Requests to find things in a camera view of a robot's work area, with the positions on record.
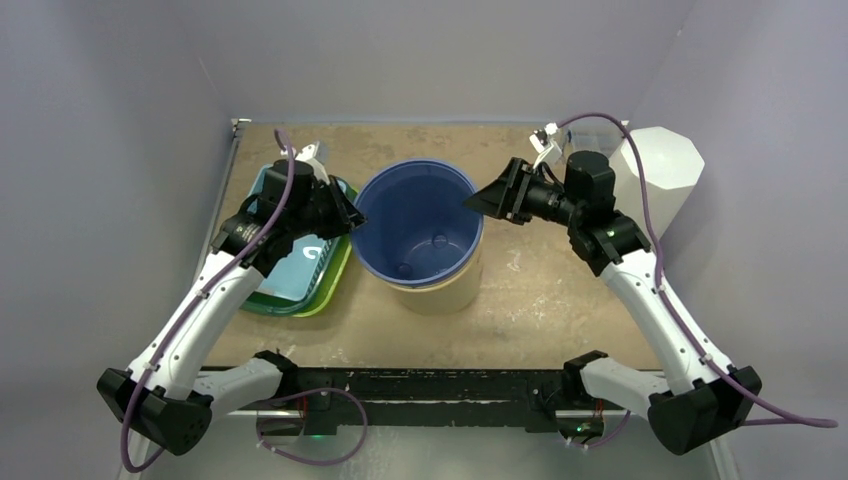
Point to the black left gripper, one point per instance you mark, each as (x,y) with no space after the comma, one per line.
(348,216)

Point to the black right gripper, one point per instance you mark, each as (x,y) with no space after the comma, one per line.
(519,192)

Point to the blue round bucket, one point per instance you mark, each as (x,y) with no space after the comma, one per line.
(418,232)

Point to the light blue perforated basket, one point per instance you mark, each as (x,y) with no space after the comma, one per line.
(293,276)

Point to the lime green tray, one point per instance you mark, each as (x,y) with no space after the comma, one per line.
(330,280)

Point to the cream printed bucket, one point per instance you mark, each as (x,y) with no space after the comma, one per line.
(444,295)

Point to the white octagonal large container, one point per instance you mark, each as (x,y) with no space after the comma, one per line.
(672,166)

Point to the dark green tray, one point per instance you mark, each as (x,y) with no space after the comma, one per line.
(267,305)

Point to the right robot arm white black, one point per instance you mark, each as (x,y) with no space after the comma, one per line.
(695,401)

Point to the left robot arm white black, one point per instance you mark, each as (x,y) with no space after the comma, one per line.
(162,394)

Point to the clear plastic small box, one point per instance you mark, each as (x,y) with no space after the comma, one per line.
(593,134)

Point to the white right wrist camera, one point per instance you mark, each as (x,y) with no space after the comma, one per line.
(548,148)

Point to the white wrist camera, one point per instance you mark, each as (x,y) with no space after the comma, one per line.
(548,148)
(314,155)

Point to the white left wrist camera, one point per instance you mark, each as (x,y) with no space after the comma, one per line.
(314,155)

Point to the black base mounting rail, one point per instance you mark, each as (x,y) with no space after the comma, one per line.
(537,401)

